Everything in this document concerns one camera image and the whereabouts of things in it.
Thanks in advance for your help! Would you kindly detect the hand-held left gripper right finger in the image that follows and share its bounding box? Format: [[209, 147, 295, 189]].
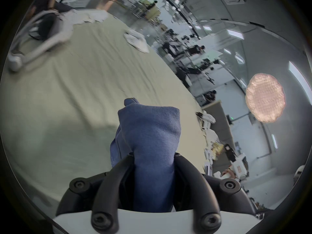
[[173, 153, 257, 234]]

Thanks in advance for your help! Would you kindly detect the white plastic frame device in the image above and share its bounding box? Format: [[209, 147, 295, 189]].
[[7, 9, 74, 72]]

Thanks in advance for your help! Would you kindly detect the group of people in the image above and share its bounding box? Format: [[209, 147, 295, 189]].
[[162, 28, 220, 88]]

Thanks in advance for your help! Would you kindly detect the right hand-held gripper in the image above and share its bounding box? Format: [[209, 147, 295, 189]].
[[230, 153, 249, 180]]

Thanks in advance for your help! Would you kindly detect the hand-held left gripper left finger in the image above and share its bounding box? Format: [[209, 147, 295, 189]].
[[56, 153, 135, 234]]

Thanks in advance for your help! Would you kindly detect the crumpled white cloth pile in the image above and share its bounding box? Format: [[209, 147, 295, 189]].
[[60, 9, 108, 25]]

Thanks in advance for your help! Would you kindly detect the small white cloth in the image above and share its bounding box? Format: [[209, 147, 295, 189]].
[[123, 29, 150, 54]]

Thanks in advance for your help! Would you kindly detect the dark blue shirt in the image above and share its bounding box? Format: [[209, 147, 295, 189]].
[[110, 97, 182, 213]]

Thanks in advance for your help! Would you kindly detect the bed with pale green sheet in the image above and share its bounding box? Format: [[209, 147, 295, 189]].
[[0, 7, 210, 220]]

